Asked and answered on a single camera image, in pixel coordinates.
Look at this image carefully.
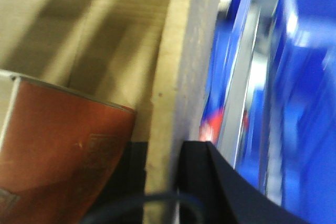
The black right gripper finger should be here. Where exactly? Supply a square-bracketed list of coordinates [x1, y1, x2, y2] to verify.
[177, 141, 305, 223]

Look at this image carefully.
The red printed cardboard box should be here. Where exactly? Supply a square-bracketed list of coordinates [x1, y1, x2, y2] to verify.
[1, 70, 135, 223]

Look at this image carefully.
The large plain cardboard box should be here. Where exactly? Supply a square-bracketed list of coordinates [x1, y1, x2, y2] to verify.
[0, 0, 195, 224]

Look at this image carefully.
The blue plastic bin right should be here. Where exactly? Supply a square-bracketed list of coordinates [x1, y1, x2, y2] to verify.
[203, 0, 335, 223]

